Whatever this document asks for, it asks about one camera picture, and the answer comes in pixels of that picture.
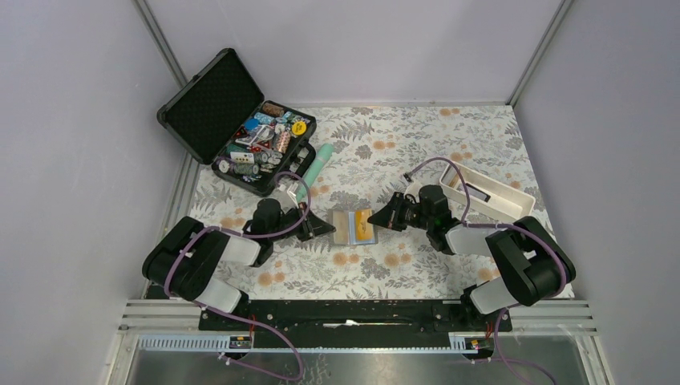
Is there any black poker chip case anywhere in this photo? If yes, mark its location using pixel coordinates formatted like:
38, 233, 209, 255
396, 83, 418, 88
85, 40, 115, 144
157, 48, 317, 197

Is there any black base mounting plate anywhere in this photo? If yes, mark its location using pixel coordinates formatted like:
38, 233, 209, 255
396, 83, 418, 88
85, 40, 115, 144
199, 299, 512, 349

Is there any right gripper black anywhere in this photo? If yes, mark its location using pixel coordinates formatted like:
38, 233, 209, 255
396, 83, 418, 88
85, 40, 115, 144
367, 192, 433, 232

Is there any playing card deck box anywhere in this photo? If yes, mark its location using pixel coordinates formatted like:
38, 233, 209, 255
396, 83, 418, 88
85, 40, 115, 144
229, 152, 256, 164

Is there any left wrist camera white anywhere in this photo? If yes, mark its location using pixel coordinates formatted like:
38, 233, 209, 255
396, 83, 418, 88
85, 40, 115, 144
277, 182, 300, 206

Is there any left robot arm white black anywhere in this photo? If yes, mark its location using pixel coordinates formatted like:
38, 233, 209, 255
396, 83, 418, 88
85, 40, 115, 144
142, 198, 336, 330

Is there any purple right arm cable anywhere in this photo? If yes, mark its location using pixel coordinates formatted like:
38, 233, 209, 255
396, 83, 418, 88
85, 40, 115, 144
403, 156, 569, 385

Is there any yellow poker chip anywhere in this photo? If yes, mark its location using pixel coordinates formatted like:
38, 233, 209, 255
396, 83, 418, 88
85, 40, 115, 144
291, 120, 307, 136

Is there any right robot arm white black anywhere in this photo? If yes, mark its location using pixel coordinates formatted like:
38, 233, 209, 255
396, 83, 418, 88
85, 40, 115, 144
367, 185, 576, 330

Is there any white rectangular tray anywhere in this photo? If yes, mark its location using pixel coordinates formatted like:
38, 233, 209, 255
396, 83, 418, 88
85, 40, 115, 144
439, 163, 536, 222

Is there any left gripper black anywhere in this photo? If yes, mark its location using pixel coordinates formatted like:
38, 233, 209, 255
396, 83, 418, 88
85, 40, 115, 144
269, 201, 335, 242

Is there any taupe leather card holder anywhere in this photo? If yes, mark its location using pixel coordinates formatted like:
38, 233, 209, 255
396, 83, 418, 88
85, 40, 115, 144
329, 209, 378, 246

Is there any floral patterned table mat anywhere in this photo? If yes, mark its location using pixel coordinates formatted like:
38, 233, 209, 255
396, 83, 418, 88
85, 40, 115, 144
216, 105, 540, 299

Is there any mint green tube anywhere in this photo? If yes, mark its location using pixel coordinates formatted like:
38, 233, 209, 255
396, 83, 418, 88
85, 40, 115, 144
295, 143, 334, 188

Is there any orange illustrated credit card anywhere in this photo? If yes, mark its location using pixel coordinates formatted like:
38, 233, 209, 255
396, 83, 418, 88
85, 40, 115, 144
354, 209, 375, 244

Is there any card in white tray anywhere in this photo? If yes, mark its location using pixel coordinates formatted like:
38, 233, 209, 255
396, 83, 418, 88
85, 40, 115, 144
459, 183, 491, 202

